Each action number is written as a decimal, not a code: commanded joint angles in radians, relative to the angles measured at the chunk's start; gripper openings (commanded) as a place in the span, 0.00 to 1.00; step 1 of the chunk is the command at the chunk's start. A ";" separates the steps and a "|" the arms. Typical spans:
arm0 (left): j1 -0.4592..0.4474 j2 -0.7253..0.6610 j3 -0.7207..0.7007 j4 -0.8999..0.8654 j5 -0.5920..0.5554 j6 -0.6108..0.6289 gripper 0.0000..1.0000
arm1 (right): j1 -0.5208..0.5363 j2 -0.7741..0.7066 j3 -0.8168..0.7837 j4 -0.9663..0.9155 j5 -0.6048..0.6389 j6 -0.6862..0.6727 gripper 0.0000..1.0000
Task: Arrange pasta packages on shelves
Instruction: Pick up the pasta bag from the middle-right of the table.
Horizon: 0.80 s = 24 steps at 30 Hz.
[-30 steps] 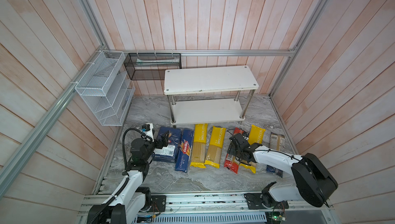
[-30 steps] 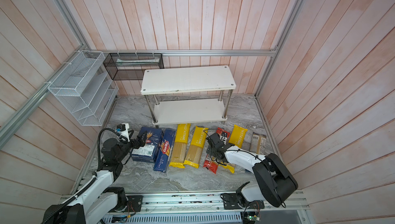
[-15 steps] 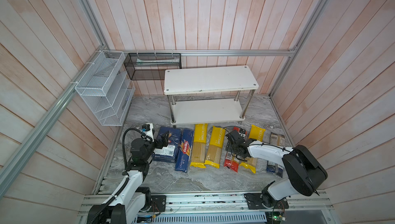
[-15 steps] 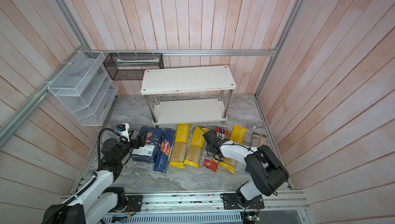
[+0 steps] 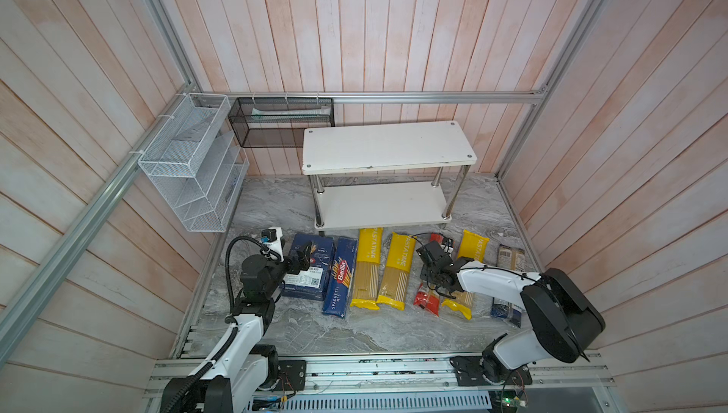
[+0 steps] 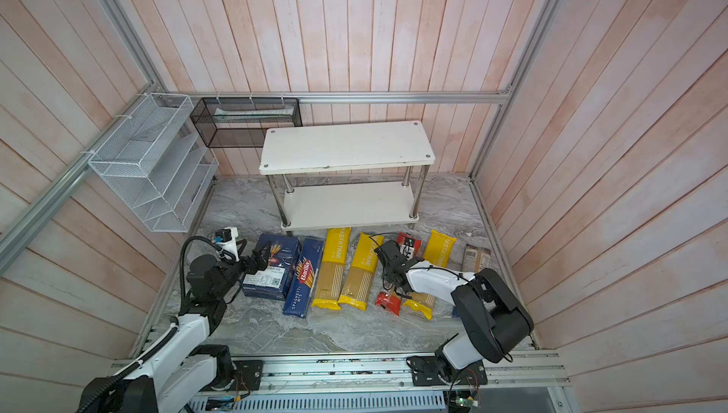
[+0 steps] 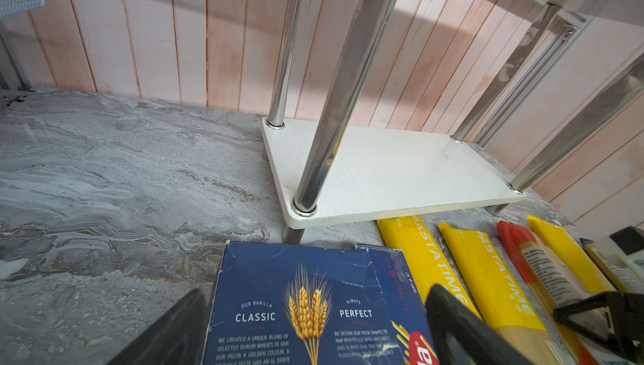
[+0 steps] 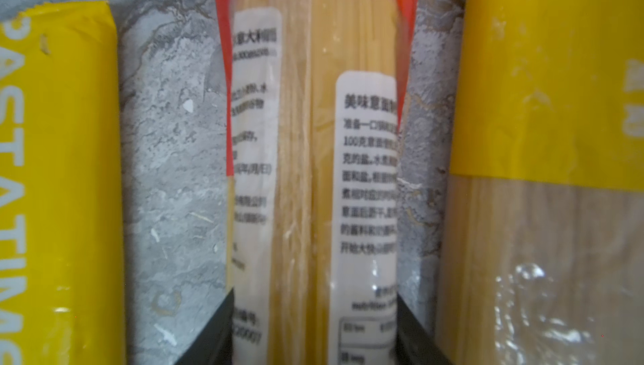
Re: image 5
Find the yellow pasta package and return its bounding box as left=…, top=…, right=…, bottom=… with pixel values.
left=351, top=228, right=383, bottom=311
left=442, top=230, right=489, bottom=320
left=377, top=233, right=415, bottom=311

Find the blue Barilla pasta box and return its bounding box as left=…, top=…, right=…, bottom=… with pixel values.
left=282, top=233, right=335, bottom=301

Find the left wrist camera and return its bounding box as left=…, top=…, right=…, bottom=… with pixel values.
left=261, top=226, right=284, bottom=261

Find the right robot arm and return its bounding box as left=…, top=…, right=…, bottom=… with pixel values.
left=416, top=242, right=606, bottom=386

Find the blue spaghetti bag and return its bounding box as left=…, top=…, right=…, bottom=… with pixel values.
left=322, top=237, right=358, bottom=318

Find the aluminium frame horizontal bar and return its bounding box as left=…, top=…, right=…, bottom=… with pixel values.
left=224, top=91, right=546, bottom=105

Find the red spaghetti package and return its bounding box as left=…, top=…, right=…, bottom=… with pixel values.
left=413, top=233, right=453, bottom=316

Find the brown blue spaghetti package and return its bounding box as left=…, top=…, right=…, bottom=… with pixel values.
left=490, top=244, right=525, bottom=328

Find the white wire mesh rack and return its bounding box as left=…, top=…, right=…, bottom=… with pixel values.
left=138, top=94, right=249, bottom=233

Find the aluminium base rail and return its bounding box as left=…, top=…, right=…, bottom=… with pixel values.
left=237, top=352, right=627, bottom=412

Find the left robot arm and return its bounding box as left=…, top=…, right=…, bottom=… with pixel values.
left=159, top=227, right=314, bottom=412

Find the black mesh basket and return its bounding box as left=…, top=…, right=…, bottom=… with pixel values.
left=227, top=96, right=336, bottom=149

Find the white two-tier shelf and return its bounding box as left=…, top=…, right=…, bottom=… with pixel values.
left=301, top=121, right=477, bottom=231

